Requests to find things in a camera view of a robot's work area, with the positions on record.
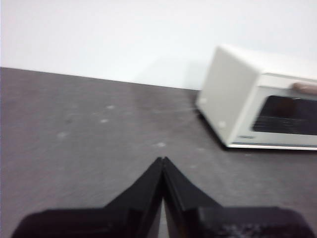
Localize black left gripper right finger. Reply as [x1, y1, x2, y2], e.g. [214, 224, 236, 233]
[162, 156, 316, 238]

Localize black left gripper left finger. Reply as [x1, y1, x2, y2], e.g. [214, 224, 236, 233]
[11, 157, 164, 238]

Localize glass oven door beige handle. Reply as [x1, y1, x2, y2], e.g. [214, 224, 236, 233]
[226, 73, 317, 149]

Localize white toaster oven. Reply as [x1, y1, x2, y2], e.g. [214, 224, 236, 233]
[195, 44, 317, 151]

